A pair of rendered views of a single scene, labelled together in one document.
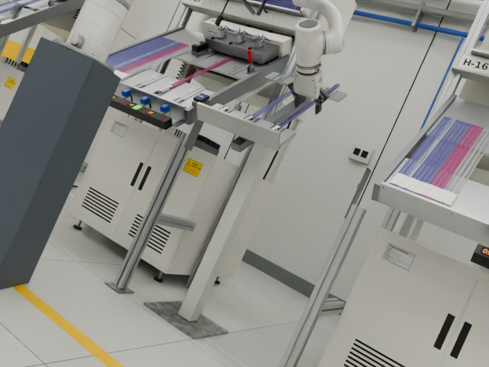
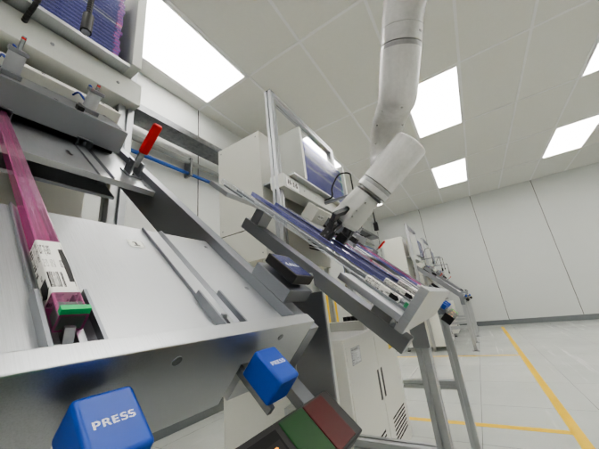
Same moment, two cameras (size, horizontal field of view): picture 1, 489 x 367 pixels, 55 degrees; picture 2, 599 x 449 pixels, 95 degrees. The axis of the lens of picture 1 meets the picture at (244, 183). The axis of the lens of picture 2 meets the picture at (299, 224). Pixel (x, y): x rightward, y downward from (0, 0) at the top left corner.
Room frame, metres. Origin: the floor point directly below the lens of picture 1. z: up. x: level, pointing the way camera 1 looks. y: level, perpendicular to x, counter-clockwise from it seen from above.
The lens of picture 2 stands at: (1.77, 0.62, 0.74)
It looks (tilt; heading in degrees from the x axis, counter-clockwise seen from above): 18 degrees up; 272
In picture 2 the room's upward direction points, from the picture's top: 6 degrees counter-clockwise
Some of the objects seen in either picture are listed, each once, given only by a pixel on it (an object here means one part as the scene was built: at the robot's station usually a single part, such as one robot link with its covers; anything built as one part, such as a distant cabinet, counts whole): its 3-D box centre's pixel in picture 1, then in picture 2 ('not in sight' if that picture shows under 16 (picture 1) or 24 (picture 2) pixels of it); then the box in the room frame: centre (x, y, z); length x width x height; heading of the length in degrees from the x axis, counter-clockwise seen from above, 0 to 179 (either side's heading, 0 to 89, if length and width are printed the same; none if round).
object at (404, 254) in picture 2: not in sight; (416, 284); (0.10, -4.08, 0.95); 1.36 x 0.82 x 1.90; 151
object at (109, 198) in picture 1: (173, 202); not in sight; (2.50, 0.30, 0.31); 0.70 x 0.65 x 0.62; 61
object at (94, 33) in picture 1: (96, 30); not in sight; (1.39, 0.59, 0.79); 0.19 x 0.19 x 0.18
